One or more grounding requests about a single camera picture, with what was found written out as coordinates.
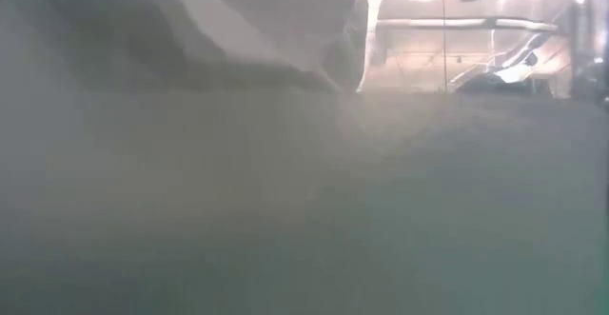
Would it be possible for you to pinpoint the large clear plastic bin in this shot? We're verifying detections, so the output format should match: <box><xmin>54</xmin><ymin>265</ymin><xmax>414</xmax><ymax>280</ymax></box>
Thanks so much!
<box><xmin>0</xmin><ymin>0</ymin><xmax>609</xmax><ymax>315</ymax></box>

